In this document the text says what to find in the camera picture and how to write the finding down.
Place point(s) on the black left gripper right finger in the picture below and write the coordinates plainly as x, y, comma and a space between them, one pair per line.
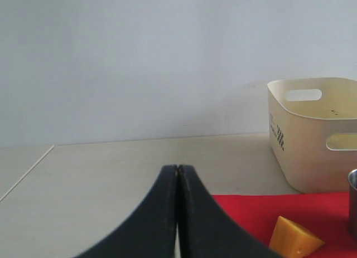
204, 229

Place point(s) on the red tablecloth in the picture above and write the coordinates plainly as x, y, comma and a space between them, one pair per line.
324, 214

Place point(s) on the cream plastic bin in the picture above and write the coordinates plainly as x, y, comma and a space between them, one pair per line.
312, 131

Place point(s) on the steel cup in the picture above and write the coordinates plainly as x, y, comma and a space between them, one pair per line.
352, 222

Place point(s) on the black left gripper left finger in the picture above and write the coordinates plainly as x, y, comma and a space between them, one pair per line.
150, 230

